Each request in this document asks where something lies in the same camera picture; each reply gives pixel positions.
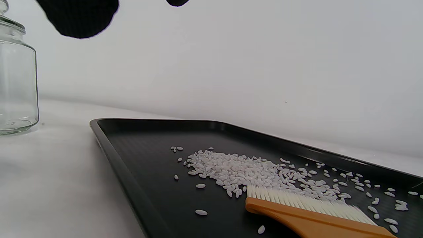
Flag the person's right hand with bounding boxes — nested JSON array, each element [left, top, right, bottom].
[[35, 0, 190, 39]]

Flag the clear glass jar lid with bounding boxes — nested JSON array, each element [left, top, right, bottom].
[[0, 0, 26, 34]]

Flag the clear glass jar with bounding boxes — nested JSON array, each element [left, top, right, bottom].
[[0, 29, 39, 136]]

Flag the black food tray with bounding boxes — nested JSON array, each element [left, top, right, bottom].
[[89, 118, 423, 238]]

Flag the pile of white rice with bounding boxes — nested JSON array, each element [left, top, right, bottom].
[[170, 146, 423, 235]]

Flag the orange brush white bristles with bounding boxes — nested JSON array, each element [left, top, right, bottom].
[[245, 184, 397, 238]]

